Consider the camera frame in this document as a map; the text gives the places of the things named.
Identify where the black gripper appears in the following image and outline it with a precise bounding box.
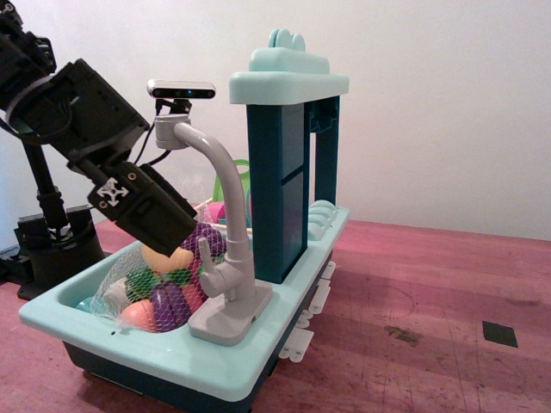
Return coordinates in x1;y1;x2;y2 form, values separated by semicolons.
8;59;196;256

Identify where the grey faucet lever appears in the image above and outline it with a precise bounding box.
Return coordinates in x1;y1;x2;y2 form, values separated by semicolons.
198;237;214;280

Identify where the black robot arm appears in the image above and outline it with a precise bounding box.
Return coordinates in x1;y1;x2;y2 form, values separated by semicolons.
1;1;196;256

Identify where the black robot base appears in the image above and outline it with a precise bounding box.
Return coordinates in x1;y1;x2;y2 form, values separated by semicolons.
1;144;105;300

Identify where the green toy basket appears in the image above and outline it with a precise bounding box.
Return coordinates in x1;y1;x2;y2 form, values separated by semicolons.
212;159;252;229

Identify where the pink toy cup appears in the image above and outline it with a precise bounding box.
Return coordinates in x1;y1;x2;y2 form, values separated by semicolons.
207;201;226;225

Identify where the mesh bag of toy food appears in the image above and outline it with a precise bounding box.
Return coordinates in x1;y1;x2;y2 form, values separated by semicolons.
89;222;226;333

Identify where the grey toy faucet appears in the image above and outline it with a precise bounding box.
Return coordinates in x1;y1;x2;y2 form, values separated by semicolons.
155;114;273;346

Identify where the toy sink unit teal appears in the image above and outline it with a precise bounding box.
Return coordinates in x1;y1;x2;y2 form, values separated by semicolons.
20;29;349;412

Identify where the black tape square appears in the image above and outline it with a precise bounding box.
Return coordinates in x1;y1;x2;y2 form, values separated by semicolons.
482;321;518;348

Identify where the black camera cable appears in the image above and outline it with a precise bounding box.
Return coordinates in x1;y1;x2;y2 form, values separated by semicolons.
134;124;171;166

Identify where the silver depth camera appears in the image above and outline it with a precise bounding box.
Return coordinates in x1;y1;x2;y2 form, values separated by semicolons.
146;79;216;115

